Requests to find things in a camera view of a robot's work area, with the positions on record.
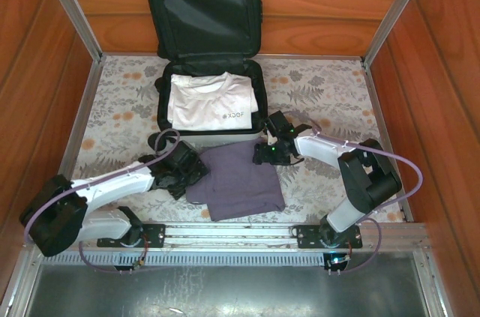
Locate purple garment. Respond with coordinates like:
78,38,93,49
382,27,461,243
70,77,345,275
185,139,286,222

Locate white XDOF T-shirt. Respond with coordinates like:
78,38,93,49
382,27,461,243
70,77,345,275
166,71,260,133

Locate white hard-shell suitcase black lining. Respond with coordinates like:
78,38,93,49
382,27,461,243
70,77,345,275
139,0,269,153

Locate floral table cloth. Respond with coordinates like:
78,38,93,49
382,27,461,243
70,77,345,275
61,55,408,223

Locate shiny metal sheet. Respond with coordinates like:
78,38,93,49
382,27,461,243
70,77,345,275
22,263,432,317

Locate small circuit board green light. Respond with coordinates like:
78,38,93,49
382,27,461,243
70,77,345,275
325,253,353,269

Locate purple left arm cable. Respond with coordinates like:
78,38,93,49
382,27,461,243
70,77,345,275
22,128,182,277

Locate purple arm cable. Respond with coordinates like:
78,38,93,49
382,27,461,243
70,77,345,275
22,128,182,277
283,109,425,277

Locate aluminium mounting rail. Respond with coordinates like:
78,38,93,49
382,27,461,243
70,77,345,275
24,220,429,254

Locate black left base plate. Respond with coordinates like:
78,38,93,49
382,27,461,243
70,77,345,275
96,222,167,249

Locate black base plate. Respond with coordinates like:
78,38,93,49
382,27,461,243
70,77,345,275
295,223,364,250
96,222,167,249

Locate grey slotted cable duct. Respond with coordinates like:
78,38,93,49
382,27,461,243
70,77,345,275
40,251,327,268

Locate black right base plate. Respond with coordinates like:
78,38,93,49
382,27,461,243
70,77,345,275
295,223,364,250

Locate aluminium table edge rail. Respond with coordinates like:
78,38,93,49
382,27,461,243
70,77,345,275
52,60,103,198
360,58,416,223

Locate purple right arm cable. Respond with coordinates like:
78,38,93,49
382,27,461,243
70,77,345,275
283,109,425,277

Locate aluminium frame post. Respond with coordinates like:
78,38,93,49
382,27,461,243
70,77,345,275
361,0,438,67
35,0,104,64

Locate aluminium lower frame bar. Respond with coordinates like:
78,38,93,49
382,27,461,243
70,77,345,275
412,251,455,317
0,251,44,317

